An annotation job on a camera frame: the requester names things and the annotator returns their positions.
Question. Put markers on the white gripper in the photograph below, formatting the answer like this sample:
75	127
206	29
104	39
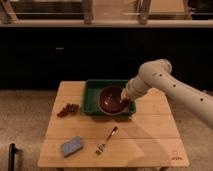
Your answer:
135	88

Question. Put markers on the orange bowl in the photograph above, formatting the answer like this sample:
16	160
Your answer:
104	111

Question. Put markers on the dark maroon bowl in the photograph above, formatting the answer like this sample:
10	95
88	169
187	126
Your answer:
110	98

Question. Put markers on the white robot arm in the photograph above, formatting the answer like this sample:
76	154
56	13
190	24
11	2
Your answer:
157	74

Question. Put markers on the green plastic tray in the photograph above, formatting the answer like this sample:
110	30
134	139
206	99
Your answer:
102	97

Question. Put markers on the metal fork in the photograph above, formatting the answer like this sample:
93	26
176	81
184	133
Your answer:
101	147

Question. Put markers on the wooden table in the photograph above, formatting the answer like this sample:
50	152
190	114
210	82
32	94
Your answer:
148	138

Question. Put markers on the blue sponge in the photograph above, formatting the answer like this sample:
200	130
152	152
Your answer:
71	146

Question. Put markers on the wooden shelf frame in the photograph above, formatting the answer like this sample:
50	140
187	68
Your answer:
107	13

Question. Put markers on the black post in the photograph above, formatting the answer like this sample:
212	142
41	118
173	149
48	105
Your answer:
11	159

